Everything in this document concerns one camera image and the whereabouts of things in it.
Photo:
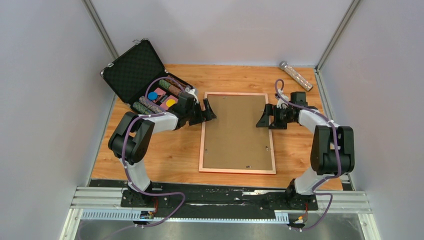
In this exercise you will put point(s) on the aluminium frame rail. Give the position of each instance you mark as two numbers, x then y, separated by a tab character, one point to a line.
342	215

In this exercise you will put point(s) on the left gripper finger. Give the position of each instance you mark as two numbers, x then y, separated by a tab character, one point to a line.
196	119
207	113

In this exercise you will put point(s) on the blue round chip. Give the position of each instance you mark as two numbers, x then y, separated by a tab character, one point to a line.
152	96

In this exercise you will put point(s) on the yellow round chip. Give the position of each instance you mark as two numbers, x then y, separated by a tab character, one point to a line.
170	102

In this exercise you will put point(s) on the black foam-lined case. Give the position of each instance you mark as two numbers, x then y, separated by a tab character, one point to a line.
136	73

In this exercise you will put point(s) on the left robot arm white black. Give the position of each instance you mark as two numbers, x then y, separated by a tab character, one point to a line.
130	140

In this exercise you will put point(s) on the pink card box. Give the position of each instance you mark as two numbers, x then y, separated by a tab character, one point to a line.
163	96

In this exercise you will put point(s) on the green poker chip roll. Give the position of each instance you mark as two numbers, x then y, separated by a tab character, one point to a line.
143	109

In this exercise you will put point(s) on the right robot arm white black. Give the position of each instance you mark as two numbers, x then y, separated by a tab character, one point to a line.
332	150

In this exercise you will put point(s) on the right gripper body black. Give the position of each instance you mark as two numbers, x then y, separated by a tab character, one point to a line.
282	117

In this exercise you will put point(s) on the brown poker chip roll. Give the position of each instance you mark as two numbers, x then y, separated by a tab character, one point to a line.
177	83

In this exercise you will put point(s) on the dark green chip roll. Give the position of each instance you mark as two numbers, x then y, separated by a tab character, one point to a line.
171	88

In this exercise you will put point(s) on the pink wooden picture frame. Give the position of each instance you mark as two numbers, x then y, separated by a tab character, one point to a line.
202	159

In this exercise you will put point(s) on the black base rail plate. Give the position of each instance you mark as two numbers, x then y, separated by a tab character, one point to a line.
204	201

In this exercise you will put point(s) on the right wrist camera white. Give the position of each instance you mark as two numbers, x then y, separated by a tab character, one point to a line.
283	100

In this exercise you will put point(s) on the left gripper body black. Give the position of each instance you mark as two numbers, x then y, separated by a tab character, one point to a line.
196	110

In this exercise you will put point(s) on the glitter-filled clear tube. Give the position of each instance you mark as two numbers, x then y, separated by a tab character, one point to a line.
296	76

